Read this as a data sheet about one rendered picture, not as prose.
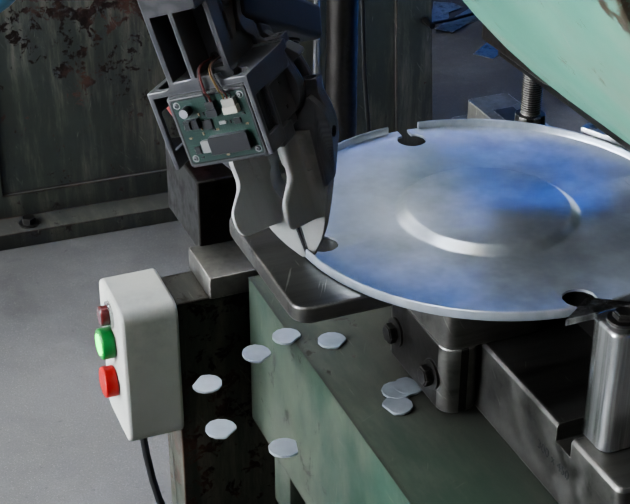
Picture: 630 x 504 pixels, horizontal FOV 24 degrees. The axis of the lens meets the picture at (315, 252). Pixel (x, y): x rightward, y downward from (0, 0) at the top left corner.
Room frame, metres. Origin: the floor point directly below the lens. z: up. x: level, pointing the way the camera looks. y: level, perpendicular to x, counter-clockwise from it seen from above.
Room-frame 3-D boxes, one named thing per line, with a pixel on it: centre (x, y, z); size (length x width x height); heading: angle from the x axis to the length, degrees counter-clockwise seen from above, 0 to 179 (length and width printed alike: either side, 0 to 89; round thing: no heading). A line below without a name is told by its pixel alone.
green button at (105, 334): (1.05, 0.18, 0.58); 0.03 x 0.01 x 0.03; 22
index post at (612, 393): (0.75, -0.19, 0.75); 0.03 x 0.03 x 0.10; 22
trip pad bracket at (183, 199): (1.16, 0.09, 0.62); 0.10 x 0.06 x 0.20; 22
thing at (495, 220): (0.91, -0.12, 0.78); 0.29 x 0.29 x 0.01
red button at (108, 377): (1.05, 0.18, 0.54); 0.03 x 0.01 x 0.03; 22
